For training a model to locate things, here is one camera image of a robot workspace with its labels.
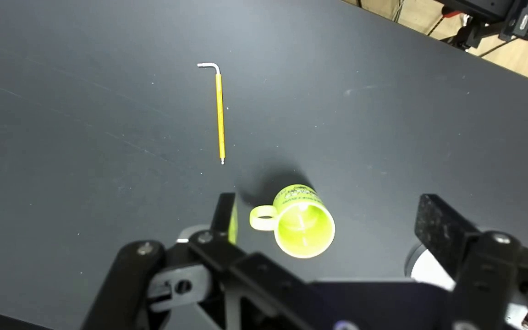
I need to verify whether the lime green mug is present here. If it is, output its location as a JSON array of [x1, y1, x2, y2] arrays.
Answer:
[[249, 184, 336, 259]]

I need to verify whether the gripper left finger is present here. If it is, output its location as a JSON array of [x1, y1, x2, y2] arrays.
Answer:
[[81, 192, 319, 330]]

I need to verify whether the orange hex key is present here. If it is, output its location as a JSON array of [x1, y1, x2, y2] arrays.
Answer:
[[197, 62, 226, 165]]

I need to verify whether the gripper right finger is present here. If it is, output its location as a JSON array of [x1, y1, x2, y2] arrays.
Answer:
[[414, 193, 528, 330]]

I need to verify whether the camera on tripod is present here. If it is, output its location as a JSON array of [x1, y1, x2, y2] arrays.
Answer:
[[434, 0, 528, 51]]

